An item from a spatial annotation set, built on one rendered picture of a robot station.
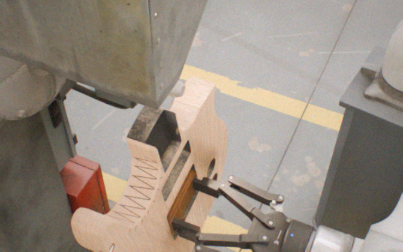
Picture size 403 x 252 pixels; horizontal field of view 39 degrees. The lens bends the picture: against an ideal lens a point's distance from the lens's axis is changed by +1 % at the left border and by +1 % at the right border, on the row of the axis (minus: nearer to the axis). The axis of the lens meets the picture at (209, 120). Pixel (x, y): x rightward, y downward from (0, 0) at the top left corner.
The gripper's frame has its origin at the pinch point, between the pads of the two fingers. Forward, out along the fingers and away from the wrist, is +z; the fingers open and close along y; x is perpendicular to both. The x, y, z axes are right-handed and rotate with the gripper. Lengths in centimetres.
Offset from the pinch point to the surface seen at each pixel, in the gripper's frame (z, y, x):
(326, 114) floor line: -3, 109, -125
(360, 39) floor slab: -4, 164, -134
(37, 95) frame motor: 26.1, 3.1, 12.7
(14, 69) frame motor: 25.9, 1.6, 21.0
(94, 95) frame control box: 35.8, 22.8, -17.8
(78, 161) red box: 45, 18, -46
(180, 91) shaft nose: 2.6, 7.8, 19.5
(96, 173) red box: 40, 17, -47
